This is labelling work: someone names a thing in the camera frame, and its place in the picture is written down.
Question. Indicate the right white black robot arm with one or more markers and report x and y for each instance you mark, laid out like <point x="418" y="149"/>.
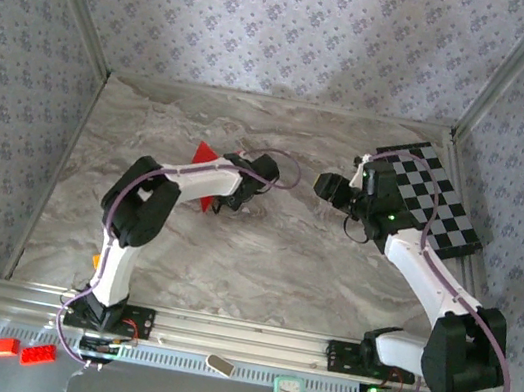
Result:
<point x="421" y="270"/>

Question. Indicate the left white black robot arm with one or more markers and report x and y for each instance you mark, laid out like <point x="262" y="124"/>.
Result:
<point x="113" y="276"/>

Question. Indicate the black and grey chessboard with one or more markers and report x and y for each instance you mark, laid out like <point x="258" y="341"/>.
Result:
<point x="456" y="220"/>

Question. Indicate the small grey white block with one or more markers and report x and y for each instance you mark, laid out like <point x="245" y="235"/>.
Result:
<point x="219" y="365"/>

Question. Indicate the studded red toy brick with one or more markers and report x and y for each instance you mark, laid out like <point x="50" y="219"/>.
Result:
<point x="38" y="354"/>

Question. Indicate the smooth red toy brick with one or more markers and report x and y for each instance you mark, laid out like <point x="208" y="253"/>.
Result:
<point x="0" y="348"/>

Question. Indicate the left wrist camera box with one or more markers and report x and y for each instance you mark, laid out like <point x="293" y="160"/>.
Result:
<point x="264" y="167"/>

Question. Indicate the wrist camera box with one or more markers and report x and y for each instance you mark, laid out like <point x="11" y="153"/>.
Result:
<point x="264" y="167"/>
<point x="378" y="176"/>

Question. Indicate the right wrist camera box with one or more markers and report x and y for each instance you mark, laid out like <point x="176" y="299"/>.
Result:
<point x="378" y="176"/>

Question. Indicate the aluminium side rail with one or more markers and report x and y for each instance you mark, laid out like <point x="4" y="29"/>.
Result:
<point x="79" y="133"/>
<point x="477" y="295"/>

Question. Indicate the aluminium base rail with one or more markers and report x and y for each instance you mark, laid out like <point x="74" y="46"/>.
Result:
<point x="242" y="337"/>

